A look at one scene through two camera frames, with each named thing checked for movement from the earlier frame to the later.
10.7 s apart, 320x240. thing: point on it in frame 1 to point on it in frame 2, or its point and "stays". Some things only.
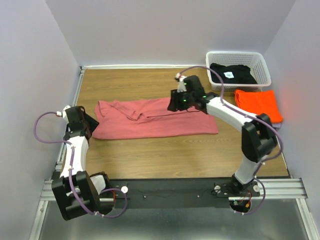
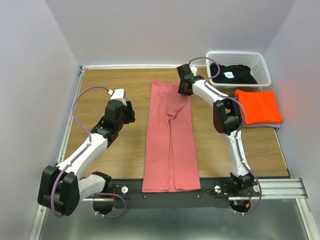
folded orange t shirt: [259, 102] stays
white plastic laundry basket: [258, 68] stays
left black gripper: [93, 123] to [129, 110]
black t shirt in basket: [232, 74] stays
